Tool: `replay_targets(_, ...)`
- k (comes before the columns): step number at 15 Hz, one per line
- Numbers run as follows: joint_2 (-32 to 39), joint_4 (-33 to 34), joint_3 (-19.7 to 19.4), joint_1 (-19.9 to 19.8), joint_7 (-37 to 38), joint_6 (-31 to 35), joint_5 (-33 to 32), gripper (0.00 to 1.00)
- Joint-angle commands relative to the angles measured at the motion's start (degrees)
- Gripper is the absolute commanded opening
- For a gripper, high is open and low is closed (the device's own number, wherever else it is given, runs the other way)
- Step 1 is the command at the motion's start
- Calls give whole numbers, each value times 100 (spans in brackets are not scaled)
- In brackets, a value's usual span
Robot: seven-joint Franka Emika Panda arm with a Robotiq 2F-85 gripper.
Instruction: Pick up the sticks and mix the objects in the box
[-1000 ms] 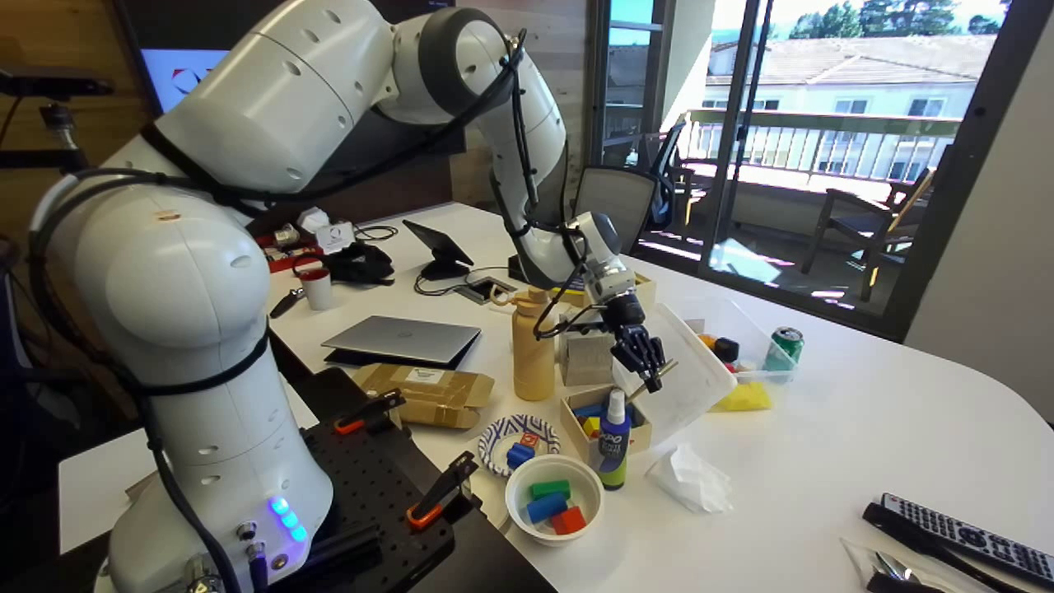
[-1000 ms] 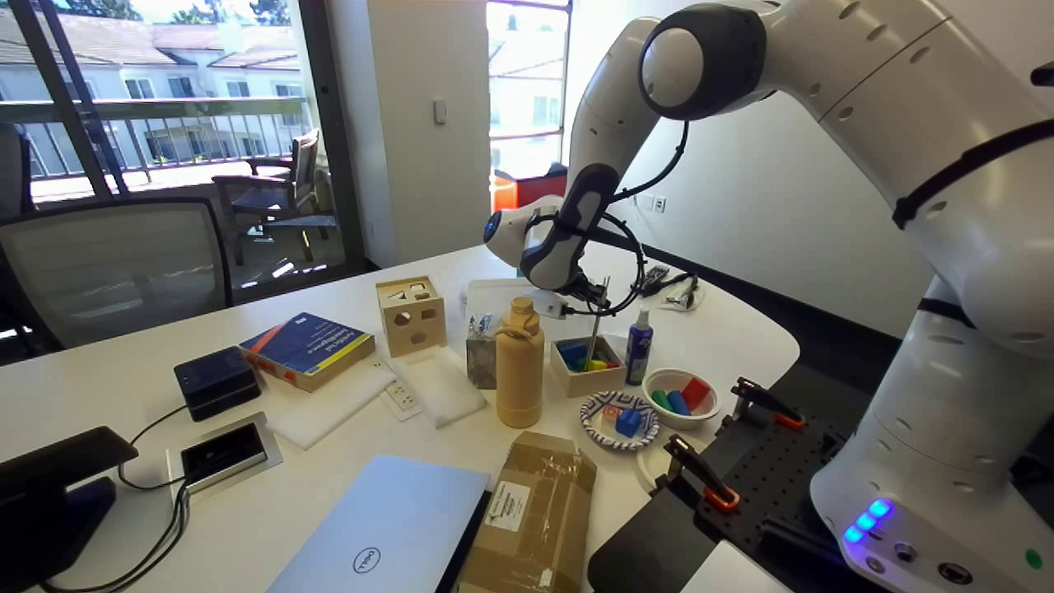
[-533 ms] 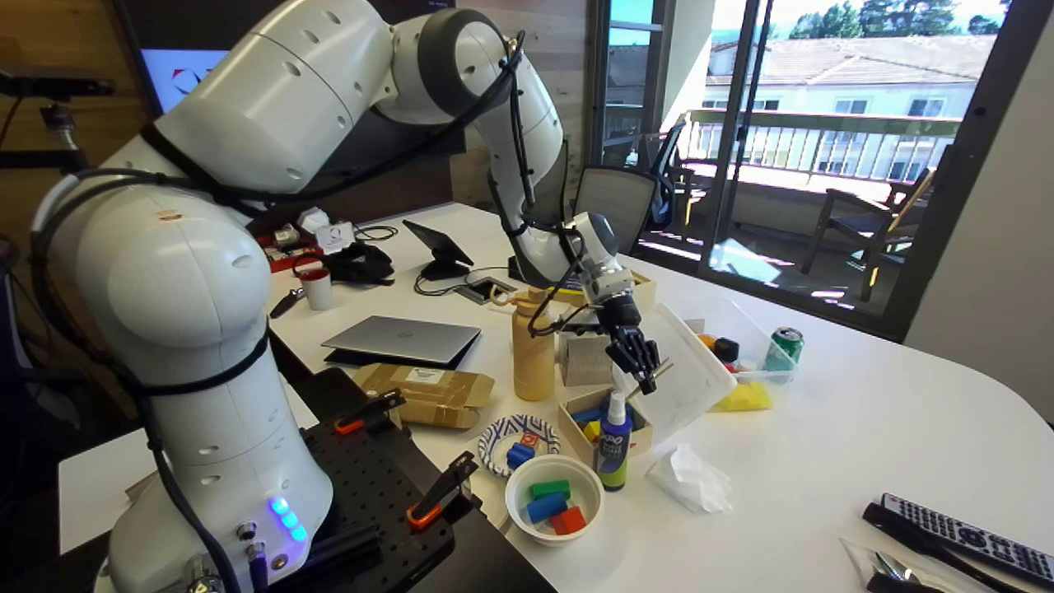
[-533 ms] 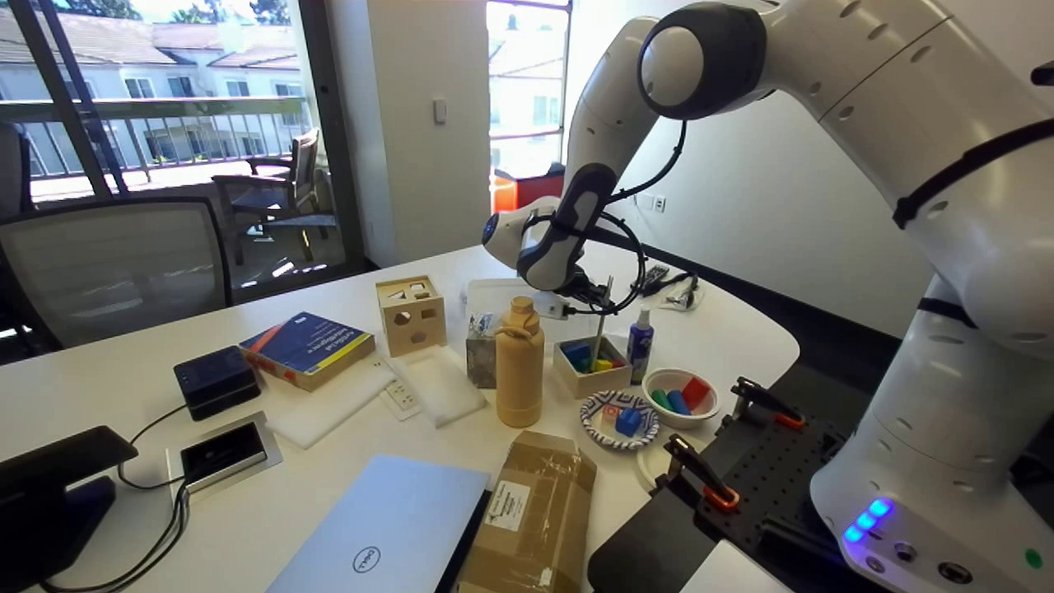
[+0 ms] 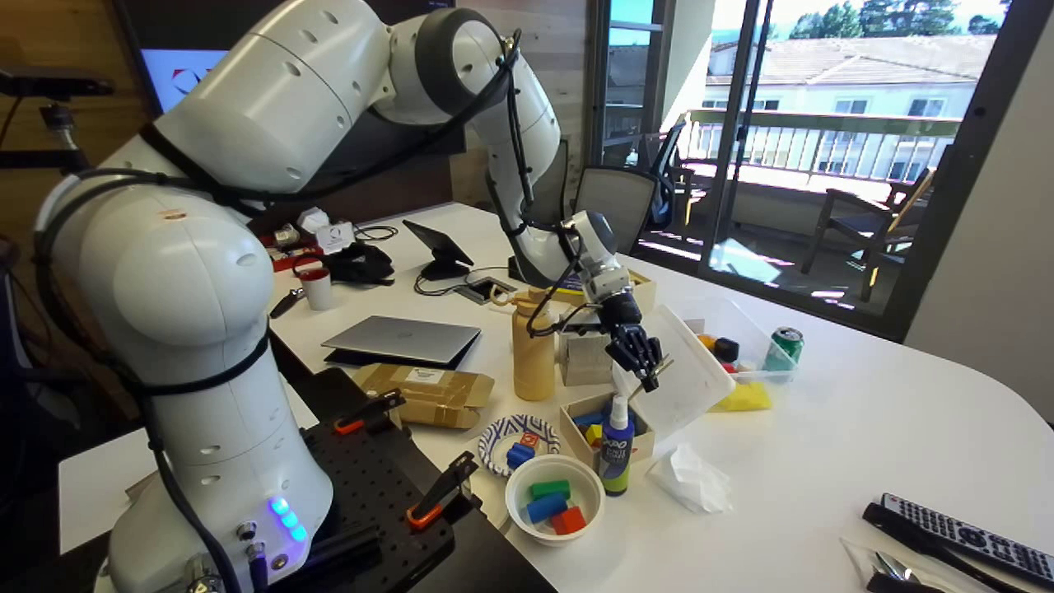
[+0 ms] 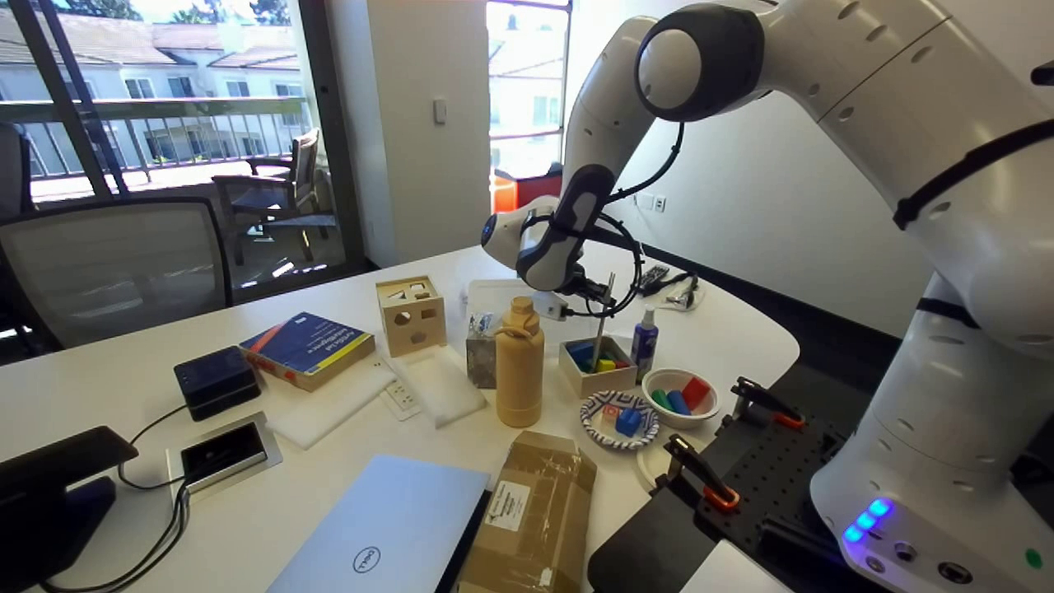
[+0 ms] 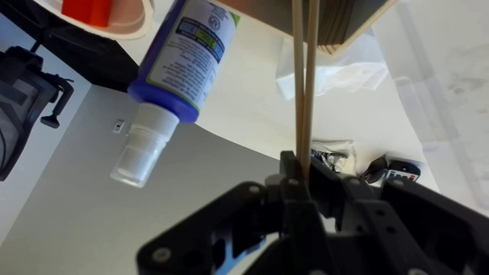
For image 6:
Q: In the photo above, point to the green block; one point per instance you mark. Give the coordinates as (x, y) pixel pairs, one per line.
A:
(660, 398)

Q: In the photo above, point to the blue block in wooden box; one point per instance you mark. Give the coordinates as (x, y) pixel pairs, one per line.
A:
(580, 355)

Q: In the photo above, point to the white foam pad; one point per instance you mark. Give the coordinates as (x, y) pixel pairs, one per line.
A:
(440, 388)

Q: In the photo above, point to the small open wooden box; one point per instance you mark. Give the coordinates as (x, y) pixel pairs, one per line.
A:
(597, 383)

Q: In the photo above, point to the blue patterned plate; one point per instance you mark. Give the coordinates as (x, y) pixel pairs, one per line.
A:
(597, 436)

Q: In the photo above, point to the red block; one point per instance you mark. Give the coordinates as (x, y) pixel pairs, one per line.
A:
(695, 392)

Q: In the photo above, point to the patio chair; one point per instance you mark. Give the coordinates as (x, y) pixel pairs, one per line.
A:
(301, 165)

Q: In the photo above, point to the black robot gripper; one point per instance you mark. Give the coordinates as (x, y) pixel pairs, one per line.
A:
(580, 293)

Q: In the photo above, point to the white light switch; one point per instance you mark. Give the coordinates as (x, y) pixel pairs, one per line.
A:
(440, 109)

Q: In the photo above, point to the grey mesh office chair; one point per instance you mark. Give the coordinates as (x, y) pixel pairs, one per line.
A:
(110, 265)

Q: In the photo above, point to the white flat board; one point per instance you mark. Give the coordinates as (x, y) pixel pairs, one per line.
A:
(330, 415)

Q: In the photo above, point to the yellow block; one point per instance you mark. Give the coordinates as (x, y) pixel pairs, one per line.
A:
(611, 359)

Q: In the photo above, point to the red orange box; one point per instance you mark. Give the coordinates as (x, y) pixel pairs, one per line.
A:
(506, 197)

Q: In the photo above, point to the brown cardboard package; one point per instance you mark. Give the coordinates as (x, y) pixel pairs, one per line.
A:
(538, 504)

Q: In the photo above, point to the small pen holder cup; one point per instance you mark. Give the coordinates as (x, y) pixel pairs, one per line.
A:
(482, 364)

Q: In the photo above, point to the thin pale wooden stick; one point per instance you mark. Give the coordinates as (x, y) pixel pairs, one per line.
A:
(601, 344)

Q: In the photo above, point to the wooden shape sorter cube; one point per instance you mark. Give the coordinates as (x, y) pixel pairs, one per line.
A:
(414, 321)

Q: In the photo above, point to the black tablet on stand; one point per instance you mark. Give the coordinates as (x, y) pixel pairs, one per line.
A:
(45, 482)

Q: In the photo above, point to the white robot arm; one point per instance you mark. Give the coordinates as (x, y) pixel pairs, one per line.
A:
(966, 415)

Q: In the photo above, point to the black orange clamp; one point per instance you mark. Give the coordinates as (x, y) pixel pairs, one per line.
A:
(701, 477)
(767, 404)

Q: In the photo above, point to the small orange block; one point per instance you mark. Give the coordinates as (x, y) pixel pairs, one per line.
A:
(611, 414)

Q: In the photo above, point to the white bowl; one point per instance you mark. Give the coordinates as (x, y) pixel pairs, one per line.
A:
(683, 419)

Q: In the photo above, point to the blue block in bowl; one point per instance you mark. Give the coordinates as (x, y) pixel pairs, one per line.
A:
(677, 404)

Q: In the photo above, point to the black square box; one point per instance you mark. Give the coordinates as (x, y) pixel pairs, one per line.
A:
(215, 383)

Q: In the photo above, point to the balcony railing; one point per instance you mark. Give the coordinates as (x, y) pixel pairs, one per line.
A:
(167, 109)

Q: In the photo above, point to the blue glue bottle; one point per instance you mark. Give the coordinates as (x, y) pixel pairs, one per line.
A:
(644, 347)

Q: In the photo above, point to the blue block on plate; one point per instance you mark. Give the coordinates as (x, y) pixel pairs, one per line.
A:
(631, 423)

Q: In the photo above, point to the tan water bottle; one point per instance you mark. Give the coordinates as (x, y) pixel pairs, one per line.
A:
(517, 372)

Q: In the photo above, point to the blue yellow red book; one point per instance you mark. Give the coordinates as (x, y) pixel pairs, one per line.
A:
(307, 347)

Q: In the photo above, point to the black perforated mounting board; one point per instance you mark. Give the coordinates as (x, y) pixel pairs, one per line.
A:
(767, 467)

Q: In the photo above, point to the silver laptop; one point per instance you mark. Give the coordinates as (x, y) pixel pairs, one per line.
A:
(372, 529)

